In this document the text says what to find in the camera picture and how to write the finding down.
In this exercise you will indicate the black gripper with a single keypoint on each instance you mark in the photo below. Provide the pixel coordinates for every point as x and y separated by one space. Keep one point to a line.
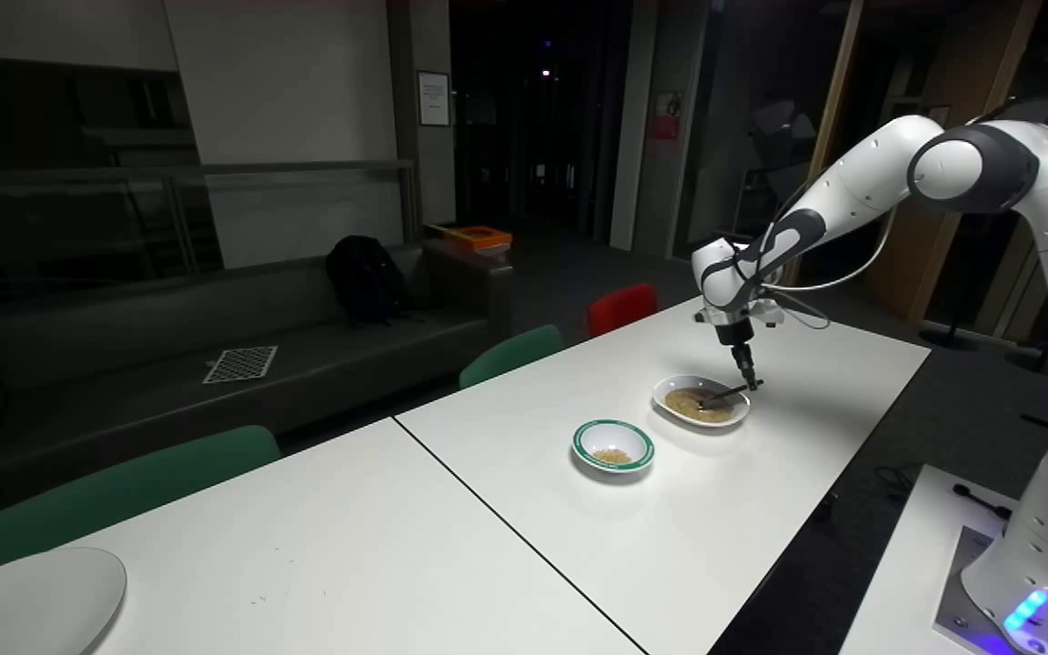
740 335

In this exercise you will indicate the framed wall notice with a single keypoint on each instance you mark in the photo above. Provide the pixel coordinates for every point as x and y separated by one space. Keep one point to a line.
433 101

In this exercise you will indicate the white round plate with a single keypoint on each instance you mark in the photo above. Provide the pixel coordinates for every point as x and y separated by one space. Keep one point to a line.
26 606

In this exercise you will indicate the green chair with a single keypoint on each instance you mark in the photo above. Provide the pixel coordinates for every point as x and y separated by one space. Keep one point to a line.
112 494
511 351

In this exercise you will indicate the red chair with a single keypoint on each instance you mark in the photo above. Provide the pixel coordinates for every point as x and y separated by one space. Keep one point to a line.
620 312

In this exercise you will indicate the red wall sign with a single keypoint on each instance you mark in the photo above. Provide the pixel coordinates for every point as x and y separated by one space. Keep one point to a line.
668 120

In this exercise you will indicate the glass railing panel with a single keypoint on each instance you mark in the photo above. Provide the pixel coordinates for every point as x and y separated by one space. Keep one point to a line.
62 232

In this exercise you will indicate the black backpack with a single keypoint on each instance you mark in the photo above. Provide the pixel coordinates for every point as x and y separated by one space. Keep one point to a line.
365 278

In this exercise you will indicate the black dumbbell shaped tool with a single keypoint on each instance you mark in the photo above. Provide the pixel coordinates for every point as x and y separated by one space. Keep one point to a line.
983 499

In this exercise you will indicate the white bowl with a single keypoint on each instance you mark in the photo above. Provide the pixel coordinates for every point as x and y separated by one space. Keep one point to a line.
699 423

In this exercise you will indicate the brown grain contents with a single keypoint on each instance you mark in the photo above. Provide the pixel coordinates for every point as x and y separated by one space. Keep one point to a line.
613 455
689 404

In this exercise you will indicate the green rimmed bowl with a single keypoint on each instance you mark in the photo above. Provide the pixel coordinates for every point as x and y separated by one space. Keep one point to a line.
585 455

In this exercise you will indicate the bin with orange lid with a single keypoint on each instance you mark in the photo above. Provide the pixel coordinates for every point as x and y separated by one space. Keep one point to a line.
476 259

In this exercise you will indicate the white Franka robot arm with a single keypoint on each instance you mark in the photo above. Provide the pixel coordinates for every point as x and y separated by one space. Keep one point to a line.
863 168

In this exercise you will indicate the white paper sheet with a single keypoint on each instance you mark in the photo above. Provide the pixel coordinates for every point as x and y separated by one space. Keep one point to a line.
240 364

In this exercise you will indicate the dark grey sofa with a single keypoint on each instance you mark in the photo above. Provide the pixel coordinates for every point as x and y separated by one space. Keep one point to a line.
125 351

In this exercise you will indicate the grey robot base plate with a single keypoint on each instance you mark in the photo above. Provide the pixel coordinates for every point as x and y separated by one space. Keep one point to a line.
973 606

